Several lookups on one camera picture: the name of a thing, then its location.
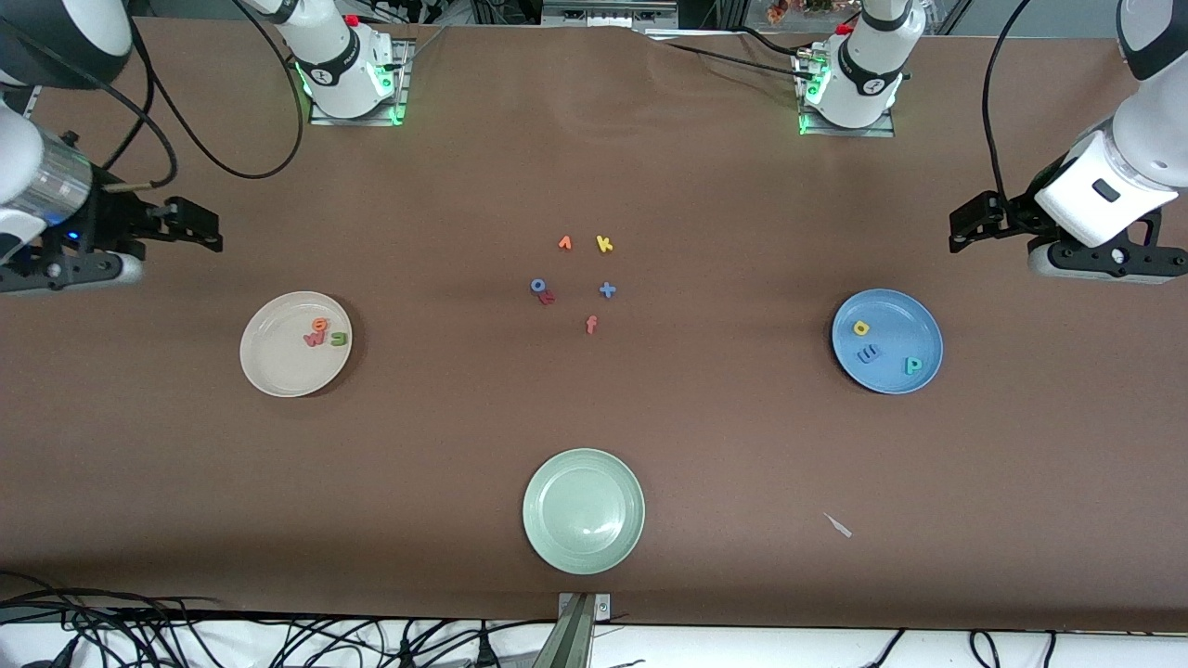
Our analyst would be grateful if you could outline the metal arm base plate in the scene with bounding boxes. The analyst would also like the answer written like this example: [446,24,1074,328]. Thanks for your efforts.
[796,51,897,138]
[309,37,409,126]

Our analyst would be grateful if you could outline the grey equipment box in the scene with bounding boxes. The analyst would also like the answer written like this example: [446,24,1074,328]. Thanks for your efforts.
[541,0,680,29]

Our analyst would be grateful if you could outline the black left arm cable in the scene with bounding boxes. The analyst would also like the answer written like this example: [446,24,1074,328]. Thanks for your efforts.
[980,0,1039,200]

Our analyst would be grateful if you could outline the metal table edge bracket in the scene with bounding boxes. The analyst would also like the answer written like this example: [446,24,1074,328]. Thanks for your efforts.
[555,592,613,668]

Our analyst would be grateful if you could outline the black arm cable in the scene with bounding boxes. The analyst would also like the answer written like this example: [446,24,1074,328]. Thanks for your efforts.
[980,0,1039,200]
[93,0,305,192]

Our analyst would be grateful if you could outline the tangled black floor cables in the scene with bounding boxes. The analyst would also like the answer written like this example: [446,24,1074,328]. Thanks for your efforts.
[0,571,558,668]

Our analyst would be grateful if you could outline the brown table cover sheet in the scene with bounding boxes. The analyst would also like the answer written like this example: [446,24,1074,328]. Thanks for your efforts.
[0,17,1188,632]

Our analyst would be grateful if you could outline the pale green plate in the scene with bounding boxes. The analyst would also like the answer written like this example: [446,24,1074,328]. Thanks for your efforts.
[522,448,647,576]

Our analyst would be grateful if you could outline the black cable on table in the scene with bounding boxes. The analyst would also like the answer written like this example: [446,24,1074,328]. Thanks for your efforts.
[650,37,818,80]

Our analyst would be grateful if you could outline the blue plate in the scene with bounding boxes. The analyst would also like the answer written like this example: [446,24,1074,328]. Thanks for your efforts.
[831,288,945,396]

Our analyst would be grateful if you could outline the beige brown plate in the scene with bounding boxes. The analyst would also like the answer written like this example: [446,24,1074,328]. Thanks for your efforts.
[239,291,355,399]

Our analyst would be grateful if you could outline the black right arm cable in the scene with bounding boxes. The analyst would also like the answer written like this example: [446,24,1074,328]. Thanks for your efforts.
[93,0,305,192]

